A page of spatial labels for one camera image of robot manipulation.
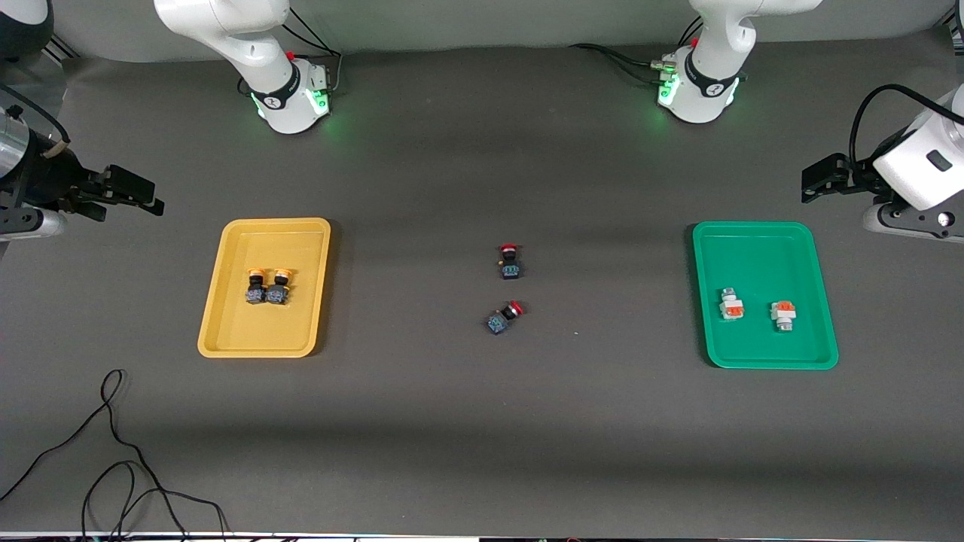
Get black cable on table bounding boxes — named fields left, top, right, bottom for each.
left=0, top=368, right=229, bottom=542

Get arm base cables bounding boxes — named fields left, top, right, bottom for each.
left=238, top=6, right=344, bottom=97
left=569, top=17, right=706, bottom=85

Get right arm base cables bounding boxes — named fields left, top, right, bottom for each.
left=238, top=6, right=344, bottom=97

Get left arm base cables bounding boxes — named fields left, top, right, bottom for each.
left=569, top=17, right=706, bottom=85

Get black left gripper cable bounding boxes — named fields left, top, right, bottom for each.
left=849, top=84, right=964, bottom=168

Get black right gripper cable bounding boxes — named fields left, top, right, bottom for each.
left=0, top=83, right=72, bottom=145

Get green plastic tray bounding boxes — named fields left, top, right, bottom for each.
left=692, top=221, right=840, bottom=370

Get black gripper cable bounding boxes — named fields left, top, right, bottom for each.
left=849, top=84, right=964, bottom=168
left=0, top=83, right=72, bottom=145

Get yellow plastic tray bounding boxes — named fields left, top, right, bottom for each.
left=197, top=218, right=332, bottom=359

